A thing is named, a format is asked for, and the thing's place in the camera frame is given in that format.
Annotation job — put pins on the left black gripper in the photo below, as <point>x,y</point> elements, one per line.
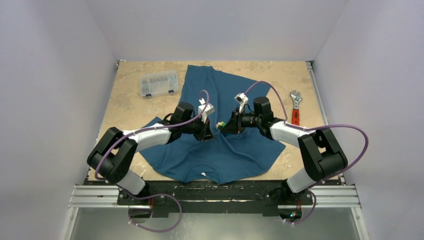
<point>205,133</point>

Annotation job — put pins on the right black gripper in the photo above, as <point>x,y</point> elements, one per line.
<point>236,121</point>

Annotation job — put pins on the colourful plush flower brooch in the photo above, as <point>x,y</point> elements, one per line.
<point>220,125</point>

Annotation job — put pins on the blue t-shirt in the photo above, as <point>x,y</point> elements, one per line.
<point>226,158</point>

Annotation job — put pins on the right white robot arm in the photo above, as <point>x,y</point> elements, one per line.
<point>321,154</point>

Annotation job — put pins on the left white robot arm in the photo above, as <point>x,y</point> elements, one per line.
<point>112,156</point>

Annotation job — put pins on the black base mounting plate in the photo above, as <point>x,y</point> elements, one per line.
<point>270,198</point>

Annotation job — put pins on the clear plastic organizer box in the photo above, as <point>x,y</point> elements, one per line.
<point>159,84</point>

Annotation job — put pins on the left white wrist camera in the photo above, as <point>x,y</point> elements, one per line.
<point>205,110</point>

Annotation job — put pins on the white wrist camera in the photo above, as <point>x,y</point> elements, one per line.
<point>242,100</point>
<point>205,110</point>

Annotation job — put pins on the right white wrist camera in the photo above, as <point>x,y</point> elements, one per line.
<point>242,100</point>

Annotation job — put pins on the red handled adjustable wrench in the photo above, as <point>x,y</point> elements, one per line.
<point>296,99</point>

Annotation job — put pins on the aluminium frame rail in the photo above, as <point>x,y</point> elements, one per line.
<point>102,196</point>

